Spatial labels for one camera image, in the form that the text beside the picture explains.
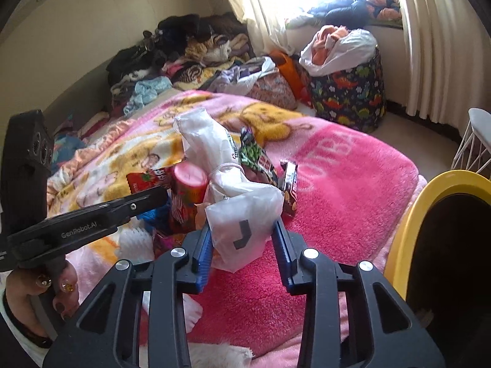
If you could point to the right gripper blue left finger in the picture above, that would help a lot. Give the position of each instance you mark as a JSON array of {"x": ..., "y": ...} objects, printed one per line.
[{"x": 201, "y": 258}]

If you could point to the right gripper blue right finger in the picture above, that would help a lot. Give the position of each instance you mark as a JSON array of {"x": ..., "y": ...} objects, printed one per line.
[{"x": 285, "y": 254}]

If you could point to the white plastic bag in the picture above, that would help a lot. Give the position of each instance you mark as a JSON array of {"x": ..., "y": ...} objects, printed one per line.
[{"x": 241, "y": 213}]

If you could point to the left hand painted nails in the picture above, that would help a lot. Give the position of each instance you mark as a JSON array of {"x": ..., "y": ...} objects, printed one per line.
[{"x": 22, "y": 285}]

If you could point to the blue crumpled plastic bag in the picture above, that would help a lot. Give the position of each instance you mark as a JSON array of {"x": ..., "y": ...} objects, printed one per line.
[{"x": 157, "y": 219}]

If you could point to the brown chocolate bar wrapper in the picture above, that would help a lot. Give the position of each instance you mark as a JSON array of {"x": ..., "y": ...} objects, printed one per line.
[{"x": 288, "y": 186}]

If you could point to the red candy tube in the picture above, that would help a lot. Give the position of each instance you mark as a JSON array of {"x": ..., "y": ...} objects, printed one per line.
[{"x": 189, "y": 186}]

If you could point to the red snack packet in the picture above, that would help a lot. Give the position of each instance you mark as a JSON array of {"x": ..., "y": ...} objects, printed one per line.
[{"x": 149, "y": 179}]

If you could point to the pink cartoon fleece blanket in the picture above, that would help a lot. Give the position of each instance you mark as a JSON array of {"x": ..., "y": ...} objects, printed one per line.
[{"x": 353, "y": 191}]

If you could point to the green snack wrapper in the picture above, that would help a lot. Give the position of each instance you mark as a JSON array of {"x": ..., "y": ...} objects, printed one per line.
[{"x": 255, "y": 160}]

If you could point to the orange bag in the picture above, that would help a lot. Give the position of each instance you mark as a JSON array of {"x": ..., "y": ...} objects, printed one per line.
[{"x": 288, "y": 70}]

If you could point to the dinosaur print laundry basket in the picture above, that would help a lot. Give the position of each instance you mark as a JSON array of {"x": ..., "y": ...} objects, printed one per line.
[{"x": 354, "y": 98}]

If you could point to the pile of clothes on bed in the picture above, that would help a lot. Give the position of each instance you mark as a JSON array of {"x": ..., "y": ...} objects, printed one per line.
[{"x": 187, "y": 52}]

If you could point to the white bag with clothes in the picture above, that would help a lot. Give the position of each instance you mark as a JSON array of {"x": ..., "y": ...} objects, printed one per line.
[{"x": 335, "y": 49}]

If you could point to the clothes on window sill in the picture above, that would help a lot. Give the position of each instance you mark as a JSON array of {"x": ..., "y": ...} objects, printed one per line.
[{"x": 350, "y": 13}]

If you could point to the cream window curtain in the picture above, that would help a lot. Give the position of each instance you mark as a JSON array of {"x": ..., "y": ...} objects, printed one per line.
[{"x": 444, "y": 62}]

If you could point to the white wire stool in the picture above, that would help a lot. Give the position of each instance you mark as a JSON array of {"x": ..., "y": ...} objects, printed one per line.
[{"x": 473, "y": 153}]

